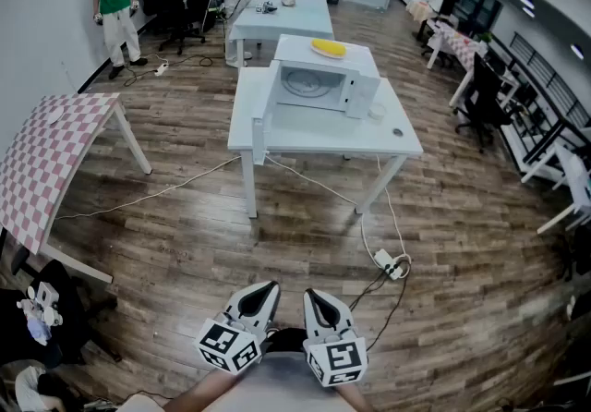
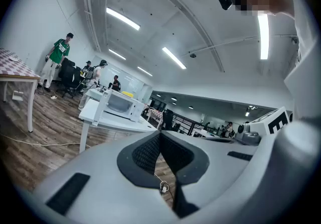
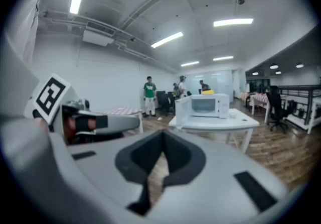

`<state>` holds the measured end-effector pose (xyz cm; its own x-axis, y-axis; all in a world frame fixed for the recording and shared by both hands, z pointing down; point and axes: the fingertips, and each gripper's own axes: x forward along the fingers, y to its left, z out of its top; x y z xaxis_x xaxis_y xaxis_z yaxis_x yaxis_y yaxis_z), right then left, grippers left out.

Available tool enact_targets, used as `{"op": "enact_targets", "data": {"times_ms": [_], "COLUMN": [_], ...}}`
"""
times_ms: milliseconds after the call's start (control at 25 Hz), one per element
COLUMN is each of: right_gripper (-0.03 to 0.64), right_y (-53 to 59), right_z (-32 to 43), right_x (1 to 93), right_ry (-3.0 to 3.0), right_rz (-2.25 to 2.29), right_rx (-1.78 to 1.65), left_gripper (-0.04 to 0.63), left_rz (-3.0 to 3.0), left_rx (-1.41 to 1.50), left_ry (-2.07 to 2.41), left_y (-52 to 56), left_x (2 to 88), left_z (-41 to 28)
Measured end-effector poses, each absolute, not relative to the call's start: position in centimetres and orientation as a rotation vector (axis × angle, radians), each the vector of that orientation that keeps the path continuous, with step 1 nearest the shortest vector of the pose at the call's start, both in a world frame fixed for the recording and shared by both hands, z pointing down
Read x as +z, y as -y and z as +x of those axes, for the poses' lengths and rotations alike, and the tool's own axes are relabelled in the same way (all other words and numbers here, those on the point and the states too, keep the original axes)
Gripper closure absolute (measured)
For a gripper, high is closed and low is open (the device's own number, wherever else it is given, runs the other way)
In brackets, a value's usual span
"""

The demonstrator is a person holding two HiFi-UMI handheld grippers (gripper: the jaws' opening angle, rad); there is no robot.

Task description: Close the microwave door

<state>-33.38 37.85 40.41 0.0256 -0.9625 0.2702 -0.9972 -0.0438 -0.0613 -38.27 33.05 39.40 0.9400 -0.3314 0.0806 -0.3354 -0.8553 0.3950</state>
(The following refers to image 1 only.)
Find white desk frame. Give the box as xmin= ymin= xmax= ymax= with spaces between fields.
xmin=520 ymin=140 xmax=591 ymax=236

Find person's dark trousers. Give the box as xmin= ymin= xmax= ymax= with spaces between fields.
xmin=266 ymin=327 xmax=307 ymax=355

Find white square table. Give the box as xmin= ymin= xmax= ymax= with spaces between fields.
xmin=227 ymin=66 xmax=425 ymax=220

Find yellow corn on plate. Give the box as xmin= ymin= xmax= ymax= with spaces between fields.
xmin=309 ymin=39 xmax=347 ymax=61

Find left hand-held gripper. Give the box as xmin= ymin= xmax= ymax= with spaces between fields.
xmin=193 ymin=280 xmax=282 ymax=375

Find yellow corn cob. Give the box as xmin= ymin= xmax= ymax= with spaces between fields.
xmin=311 ymin=37 xmax=347 ymax=58

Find red checkered cloth table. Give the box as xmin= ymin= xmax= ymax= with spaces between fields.
xmin=0 ymin=92 xmax=154 ymax=285

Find long white floor cable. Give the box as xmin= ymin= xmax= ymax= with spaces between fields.
xmin=54 ymin=154 xmax=242 ymax=223

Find table with white cloth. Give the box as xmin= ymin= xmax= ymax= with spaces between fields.
xmin=225 ymin=0 xmax=335 ymax=70

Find person's right forearm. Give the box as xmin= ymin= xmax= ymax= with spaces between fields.
xmin=338 ymin=383 xmax=376 ymax=412

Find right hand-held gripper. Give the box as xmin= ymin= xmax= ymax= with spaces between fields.
xmin=302 ymin=287 xmax=369 ymax=389

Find small red checkered table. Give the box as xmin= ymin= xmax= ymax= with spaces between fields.
xmin=426 ymin=20 xmax=489 ymax=70

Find white microwave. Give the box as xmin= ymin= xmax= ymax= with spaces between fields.
xmin=267 ymin=33 xmax=382 ymax=121

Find person's left forearm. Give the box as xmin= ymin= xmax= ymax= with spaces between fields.
xmin=163 ymin=367 xmax=242 ymax=412

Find black shelving rack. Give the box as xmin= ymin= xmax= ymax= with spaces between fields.
xmin=501 ymin=30 xmax=591 ymax=172

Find black floor cable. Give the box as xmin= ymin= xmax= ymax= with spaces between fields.
xmin=345 ymin=257 xmax=413 ymax=357
xmin=121 ymin=54 xmax=214 ymax=89

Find yellow cloth table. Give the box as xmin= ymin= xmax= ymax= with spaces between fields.
xmin=405 ymin=0 xmax=438 ymax=24

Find person's light grey shirt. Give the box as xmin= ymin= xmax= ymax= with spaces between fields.
xmin=115 ymin=348 xmax=345 ymax=412

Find white long-handled dustpan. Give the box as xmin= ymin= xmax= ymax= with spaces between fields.
xmin=61 ymin=60 xmax=78 ymax=96

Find white power cable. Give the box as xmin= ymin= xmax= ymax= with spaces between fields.
xmin=375 ymin=154 xmax=413 ymax=264
xmin=264 ymin=154 xmax=385 ymax=264

